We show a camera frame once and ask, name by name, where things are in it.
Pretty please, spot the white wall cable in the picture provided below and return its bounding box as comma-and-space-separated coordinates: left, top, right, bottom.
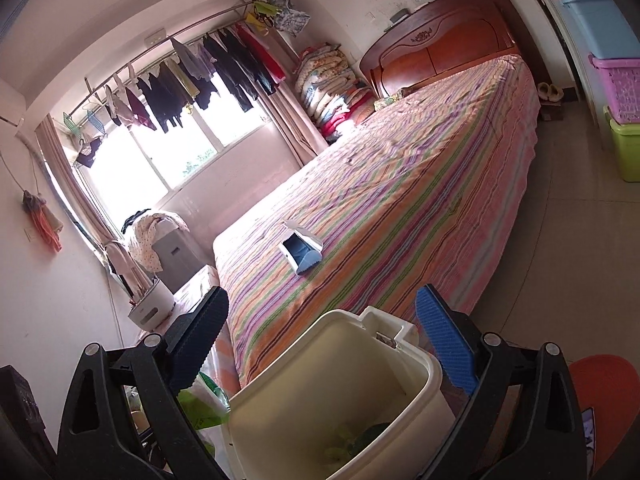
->
105, 270, 128, 346

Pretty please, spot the white blue carton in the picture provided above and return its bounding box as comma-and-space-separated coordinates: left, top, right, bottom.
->
278, 220, 323, 275

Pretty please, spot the green storage box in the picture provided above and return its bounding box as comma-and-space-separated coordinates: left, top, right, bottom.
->
602, 105, 640, 183

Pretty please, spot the row of hanging clothes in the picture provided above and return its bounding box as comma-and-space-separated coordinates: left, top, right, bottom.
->
60, 0, 313, 171

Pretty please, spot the orange plastic stool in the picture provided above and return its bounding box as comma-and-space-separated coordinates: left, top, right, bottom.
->
567, 354, 640, 478

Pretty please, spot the orange cloth on wall hook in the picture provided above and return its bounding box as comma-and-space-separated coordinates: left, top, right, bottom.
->
21, 191, 64, 253

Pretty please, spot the striped bed sheet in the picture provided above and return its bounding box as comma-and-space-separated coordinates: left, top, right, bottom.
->
212, 55, 543, 391

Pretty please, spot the grey air cooler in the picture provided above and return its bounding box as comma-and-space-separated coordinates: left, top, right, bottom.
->
150, 225, 193, 293

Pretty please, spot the cream plastic trash bin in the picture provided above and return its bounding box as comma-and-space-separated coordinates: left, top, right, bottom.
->
227, 306, 457, 480

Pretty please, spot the green tissue box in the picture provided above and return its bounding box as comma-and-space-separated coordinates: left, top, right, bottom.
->
372, 87, 416, 111

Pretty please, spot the wooden bed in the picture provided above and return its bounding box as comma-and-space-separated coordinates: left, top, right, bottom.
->
212, 0, 543, 391

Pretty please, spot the metal clothes rail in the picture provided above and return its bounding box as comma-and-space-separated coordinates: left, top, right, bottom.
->
82, 0, 281, 106

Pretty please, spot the blue storage box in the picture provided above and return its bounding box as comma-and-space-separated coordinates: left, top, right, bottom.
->
559, 0, 640, 78

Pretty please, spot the purple plastic basket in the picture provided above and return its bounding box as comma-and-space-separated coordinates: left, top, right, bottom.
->
587, 54, 640, 126

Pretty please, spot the green plastic bag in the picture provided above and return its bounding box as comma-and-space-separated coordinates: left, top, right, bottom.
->
177, 370, 231, 441

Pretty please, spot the beige hanging garment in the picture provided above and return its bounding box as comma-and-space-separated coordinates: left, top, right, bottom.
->
102, 240, 151, 298

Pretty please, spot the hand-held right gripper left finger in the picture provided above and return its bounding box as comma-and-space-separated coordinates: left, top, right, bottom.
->
56, 285, 231, 480

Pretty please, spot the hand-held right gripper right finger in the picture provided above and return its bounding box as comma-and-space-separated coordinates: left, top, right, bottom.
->
415, 284, 588, 480

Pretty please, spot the orange checked tablecloth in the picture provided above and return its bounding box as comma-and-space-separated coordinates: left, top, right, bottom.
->
167, 265, 241, 396

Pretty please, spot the white desktop organizer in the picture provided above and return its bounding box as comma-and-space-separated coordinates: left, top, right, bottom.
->
127, 280, 176, 331

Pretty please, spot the window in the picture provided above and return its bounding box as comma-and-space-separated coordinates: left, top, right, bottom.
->
75, 95, 271, 231

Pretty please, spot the stack of folded quilts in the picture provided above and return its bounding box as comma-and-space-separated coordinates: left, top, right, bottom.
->
292, 45, 378, 143

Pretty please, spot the beige curtain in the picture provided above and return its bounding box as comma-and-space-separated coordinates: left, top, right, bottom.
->
35, 115, 121, 261
257, 77, 331, 166

